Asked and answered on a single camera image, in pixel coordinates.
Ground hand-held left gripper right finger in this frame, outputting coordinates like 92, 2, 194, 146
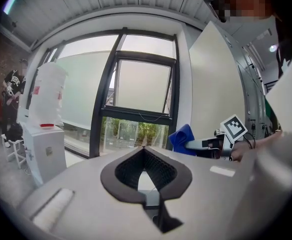
143, 145, 259, 240

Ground grey metal locker cabinet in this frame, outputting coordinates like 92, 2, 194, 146
189, 20, 274, 158

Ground long white cable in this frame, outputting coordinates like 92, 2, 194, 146
137, 110, 173, 122

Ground white cabinet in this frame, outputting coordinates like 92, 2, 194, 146
18, 120, 68, 188

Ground person's right forearm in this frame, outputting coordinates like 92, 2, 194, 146
232, 130, 288, 163

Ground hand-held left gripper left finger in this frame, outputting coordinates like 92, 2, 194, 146
17, 145, 162, 240

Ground person's black star shirt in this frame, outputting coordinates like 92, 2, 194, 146
273, 13, 292, 78

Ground black awning window sash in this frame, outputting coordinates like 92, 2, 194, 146
104, 50, 177, 120

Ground white chair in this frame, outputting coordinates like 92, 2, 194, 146
1, 133, 27, 170

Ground black bag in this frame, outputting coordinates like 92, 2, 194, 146
6, 122, 24, 142

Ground black window frame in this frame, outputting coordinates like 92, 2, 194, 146
89, 27, 181, 160

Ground small frosted window pane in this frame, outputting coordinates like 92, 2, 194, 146
122, 34, 174, 59

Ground clear window glass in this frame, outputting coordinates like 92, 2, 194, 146
100, 116, 170, 155

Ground person's head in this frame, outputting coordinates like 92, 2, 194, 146
203, 0, 283, 24

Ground large half-frosted window pane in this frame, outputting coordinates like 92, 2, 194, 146
52, 35, 119, 158

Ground blue cloth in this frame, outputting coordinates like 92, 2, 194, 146
169, 123, 198, 157

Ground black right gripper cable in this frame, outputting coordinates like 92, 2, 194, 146
242, 131, 257, 150

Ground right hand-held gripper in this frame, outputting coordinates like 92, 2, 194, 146
185, 114, 249, 161

